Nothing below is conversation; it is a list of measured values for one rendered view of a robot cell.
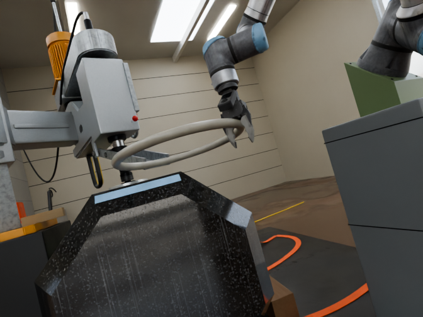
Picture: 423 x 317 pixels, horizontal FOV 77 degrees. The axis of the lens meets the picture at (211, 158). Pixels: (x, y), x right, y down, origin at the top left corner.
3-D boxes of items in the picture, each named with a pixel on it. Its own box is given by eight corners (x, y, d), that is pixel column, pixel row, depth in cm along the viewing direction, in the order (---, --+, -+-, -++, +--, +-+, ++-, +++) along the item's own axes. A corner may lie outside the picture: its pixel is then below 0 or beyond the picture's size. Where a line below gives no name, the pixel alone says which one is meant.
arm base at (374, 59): (372, 60, 120) (383, 37, 114) (415, 75, 107) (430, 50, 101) (346, 63, 110) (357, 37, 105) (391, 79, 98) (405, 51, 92)
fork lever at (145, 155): (92, 157, 164) (90, 149, 163) (123, 151, 176) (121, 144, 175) (136, 172, 110) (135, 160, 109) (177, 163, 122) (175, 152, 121)
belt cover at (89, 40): (58, 116, 212) (53, 96, 213) (92, 114, 227) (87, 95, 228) (79, 55, 135) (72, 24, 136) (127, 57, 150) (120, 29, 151)
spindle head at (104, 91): (87, 154, 165) (71, 85, 167) (123, 148, 178) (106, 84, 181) (101, 139, 136) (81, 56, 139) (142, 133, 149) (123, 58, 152)
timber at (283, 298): (300, 317, 129) (293, 292, 129) (277, 326, 126) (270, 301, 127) (273, 293, 158) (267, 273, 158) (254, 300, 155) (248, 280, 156)
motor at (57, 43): (52, 95, 210) (40, 47, 212) (93, 94, 228) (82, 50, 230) (55, 79, 187) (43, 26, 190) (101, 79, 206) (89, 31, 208)
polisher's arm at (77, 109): (77, 172, 205) (62, 111, 208) (107, 166, 219) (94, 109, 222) (99, 151, 147) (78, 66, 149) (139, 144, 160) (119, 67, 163)
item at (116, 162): (98, 179, 103) (96, 172, 103) (201, 157, 132) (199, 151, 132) (141, 138, 64) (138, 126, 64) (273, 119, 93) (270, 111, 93)
